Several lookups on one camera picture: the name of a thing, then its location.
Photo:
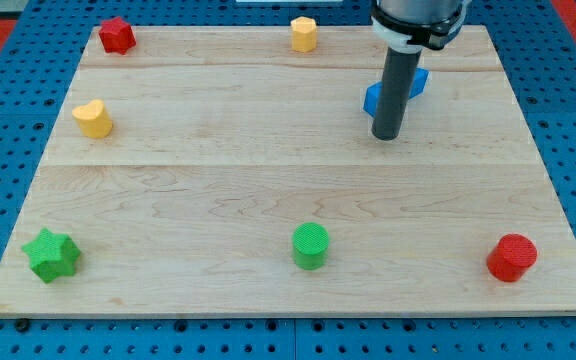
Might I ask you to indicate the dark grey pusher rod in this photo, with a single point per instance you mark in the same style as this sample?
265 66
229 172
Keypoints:
397 79

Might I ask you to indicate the blue cube block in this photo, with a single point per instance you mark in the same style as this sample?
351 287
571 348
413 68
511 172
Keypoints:
419 82

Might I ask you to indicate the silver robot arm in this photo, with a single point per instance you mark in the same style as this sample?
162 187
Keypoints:
408 27

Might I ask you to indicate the yellow hexagon block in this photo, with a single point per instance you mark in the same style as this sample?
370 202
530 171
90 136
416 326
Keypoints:
303 34

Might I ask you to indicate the green cylinder block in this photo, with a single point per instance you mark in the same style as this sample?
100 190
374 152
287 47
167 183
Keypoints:
310 243

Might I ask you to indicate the wooden board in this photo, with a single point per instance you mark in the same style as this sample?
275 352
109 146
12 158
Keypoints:
225 140

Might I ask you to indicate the red cylinder block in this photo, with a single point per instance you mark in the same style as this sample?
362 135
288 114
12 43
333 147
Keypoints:
512 257

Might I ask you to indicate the red star block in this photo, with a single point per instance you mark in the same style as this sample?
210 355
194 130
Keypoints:
116 35

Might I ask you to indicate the yellow heart block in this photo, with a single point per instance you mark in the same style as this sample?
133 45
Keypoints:
93 119

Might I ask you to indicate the green star block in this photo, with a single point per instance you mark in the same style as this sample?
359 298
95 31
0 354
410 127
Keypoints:
52 255

